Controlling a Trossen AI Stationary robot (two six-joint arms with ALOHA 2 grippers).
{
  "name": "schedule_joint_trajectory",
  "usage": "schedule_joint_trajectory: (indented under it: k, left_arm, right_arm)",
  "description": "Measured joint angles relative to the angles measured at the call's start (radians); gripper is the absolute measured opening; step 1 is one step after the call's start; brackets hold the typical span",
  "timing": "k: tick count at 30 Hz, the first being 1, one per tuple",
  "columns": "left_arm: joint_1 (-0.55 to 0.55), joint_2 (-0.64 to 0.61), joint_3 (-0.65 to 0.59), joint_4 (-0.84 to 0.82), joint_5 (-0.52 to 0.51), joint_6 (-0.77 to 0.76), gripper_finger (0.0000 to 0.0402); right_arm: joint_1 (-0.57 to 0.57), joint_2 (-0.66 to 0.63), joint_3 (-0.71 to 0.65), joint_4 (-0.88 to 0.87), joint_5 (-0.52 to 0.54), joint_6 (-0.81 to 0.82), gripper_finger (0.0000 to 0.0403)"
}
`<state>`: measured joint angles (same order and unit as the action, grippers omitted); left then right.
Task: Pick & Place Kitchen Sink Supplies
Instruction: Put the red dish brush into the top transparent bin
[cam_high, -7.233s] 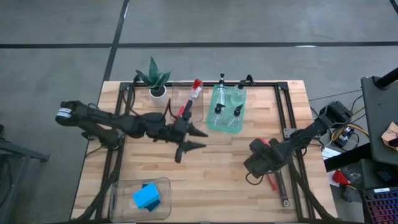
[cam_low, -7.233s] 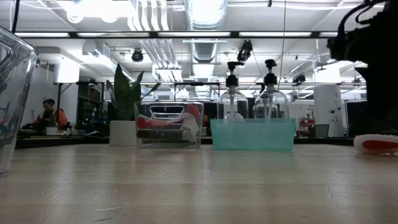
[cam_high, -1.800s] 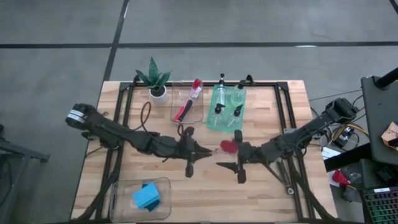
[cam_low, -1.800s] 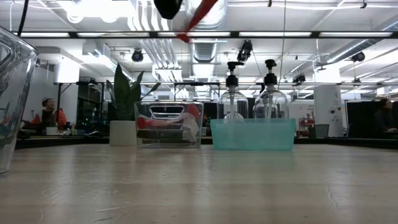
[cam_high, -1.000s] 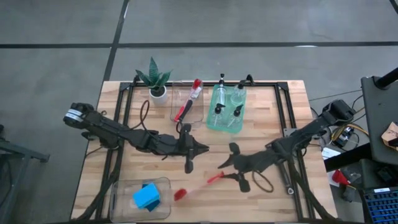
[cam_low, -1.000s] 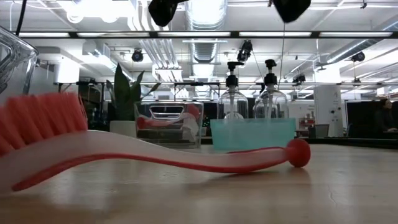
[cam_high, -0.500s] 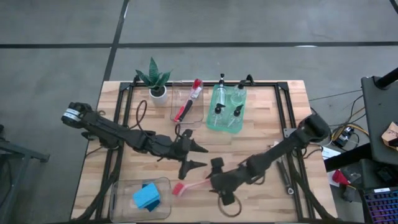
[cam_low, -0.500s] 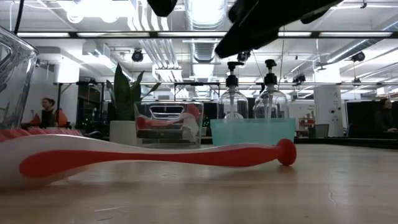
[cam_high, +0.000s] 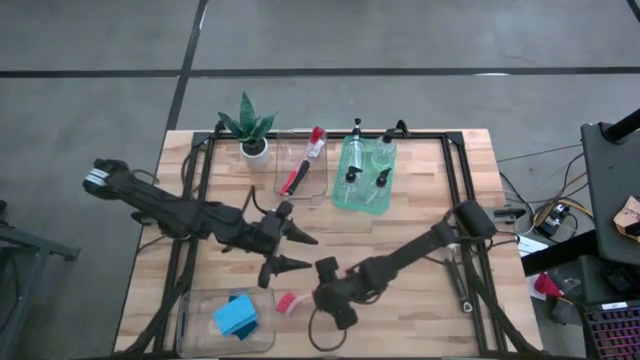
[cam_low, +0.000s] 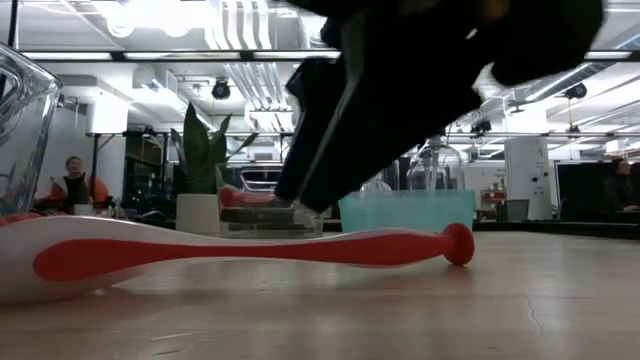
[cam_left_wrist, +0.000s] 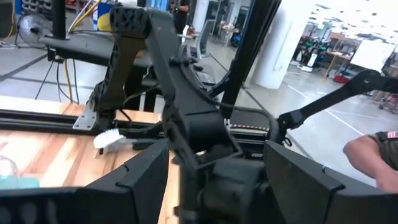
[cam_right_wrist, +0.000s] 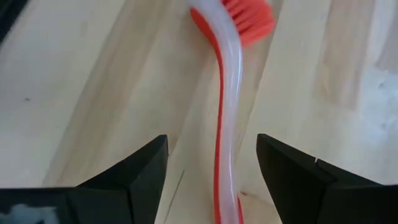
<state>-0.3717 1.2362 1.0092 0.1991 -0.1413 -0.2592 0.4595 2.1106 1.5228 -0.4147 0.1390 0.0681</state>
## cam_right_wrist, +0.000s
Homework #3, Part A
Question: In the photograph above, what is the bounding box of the red bristle dish brush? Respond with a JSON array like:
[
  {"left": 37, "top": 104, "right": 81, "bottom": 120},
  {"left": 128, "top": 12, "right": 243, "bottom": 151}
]
[{"left": 186, "top": 0, "right": 276, "bottom": 224}]

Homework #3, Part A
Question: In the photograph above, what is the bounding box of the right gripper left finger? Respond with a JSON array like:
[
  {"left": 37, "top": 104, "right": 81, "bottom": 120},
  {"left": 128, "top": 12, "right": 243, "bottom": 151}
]
[{"left": 0, "top": 134, "right": 170, "bottom": 224}]

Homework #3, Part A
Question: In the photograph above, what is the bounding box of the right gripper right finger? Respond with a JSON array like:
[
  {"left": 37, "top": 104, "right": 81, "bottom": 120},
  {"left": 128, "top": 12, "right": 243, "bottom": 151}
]
[{"left": 256, "top": 133, "right": 398, "bottom": 224}]

